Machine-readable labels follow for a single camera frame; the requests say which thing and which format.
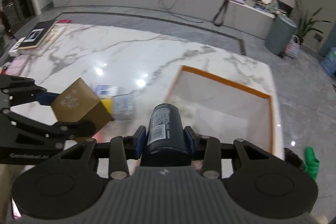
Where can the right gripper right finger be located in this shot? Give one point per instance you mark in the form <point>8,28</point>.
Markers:
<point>206,149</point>

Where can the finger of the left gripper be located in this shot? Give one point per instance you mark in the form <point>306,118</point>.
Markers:
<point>20,90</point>
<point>12,122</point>

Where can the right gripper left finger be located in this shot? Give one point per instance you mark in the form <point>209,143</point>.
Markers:
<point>125,148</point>

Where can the dark blue cylindrical bottle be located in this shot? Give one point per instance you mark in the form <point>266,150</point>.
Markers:
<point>166,143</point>

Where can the white blue-print cream tube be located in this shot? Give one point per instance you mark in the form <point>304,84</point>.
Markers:
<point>122,107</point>

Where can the gold cardboard box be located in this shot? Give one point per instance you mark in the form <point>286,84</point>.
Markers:
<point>79,104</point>

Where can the yellow tape measure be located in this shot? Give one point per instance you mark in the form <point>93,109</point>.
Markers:
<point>108,104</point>

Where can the light blue patterned box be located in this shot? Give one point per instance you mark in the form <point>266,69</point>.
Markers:
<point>104,91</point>

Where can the orange rimmed white box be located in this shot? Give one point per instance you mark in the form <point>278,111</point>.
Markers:
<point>222,108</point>

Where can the black framed book stack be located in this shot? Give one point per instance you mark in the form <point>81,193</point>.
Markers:
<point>36,35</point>

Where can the green rubber slipper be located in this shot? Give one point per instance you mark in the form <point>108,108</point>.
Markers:
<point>311,163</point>

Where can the pastel woven basket bag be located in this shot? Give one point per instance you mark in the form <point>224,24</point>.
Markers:
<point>293,47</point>

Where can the grey round trash bin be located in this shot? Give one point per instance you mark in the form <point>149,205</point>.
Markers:
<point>283,28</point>

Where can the blue water jug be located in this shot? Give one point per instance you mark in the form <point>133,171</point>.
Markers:
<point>328,64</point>

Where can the potted green floor plant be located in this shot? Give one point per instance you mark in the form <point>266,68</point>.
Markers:
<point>307,21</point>

